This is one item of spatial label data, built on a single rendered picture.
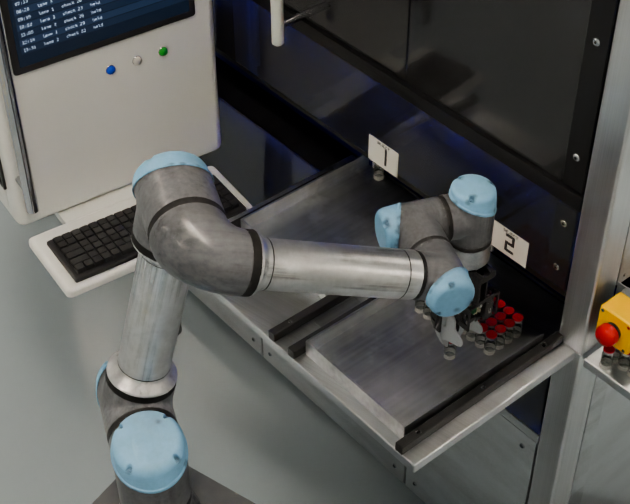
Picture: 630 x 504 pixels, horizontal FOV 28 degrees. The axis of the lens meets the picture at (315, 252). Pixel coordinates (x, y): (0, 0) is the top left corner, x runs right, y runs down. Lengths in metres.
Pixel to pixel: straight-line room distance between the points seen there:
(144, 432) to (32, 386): 1.51
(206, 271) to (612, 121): 0.69
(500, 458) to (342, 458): 0.66
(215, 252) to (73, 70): 0.92
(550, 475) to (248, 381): 1.10
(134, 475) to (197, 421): 1.38
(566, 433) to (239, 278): 0.96
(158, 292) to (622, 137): 0.75
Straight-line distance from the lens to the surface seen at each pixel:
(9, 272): 3.82
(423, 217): 1.96
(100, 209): 2.73
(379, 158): 2.49
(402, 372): 2.24
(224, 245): 1.71
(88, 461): 3.29
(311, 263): 1.77
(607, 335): 2.18
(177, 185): 1.78
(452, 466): 2.86
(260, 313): 2.35
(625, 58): 1.93
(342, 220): 2.53
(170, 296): 1.90
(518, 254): 2.29
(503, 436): 2.63
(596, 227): 2.12
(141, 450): 1.97
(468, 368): 2.26
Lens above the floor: 2.54
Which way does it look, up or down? 42 degrees down
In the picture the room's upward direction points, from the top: straight up
